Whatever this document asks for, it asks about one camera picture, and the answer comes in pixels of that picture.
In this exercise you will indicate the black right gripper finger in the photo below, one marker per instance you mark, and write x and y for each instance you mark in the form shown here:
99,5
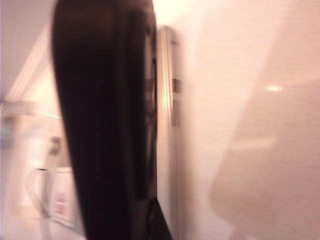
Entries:
158,222

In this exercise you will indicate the black glossy tablet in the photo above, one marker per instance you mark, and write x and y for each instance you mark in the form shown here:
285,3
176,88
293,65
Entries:
100,125

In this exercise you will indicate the white red Nice Try sticker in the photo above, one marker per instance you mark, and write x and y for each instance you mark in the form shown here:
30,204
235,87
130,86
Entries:
61,200

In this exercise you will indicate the silver Dell laptop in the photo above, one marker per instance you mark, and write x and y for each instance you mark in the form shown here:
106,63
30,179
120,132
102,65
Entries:
166,100

